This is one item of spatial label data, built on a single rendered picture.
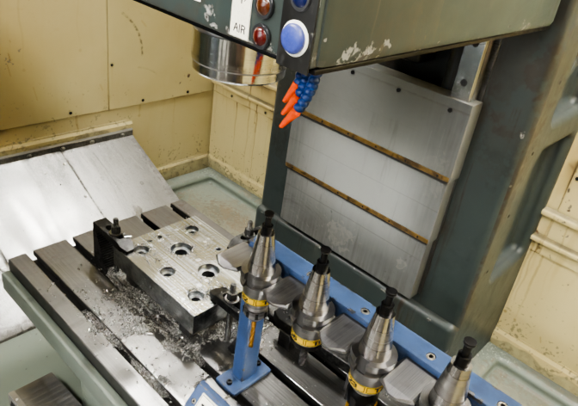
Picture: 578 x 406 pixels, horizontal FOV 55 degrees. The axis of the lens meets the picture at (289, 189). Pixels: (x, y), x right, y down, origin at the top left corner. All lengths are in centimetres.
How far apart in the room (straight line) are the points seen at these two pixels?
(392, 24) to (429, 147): 63
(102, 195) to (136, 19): 61
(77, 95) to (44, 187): 33
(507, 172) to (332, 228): 50
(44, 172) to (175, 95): 59
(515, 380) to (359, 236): 67
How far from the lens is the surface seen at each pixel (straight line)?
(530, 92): 119
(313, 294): 79
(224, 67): 88
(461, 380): 72
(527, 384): 183
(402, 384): 77
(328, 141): 142
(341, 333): 81
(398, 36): 68
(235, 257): 91
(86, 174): 200
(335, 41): 58
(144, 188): 201
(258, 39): 61
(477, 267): 135
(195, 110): 233
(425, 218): 132
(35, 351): 163
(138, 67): 210
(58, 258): 145
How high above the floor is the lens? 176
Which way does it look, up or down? 29 degrees down
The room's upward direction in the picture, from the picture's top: 9 degrees clockwise
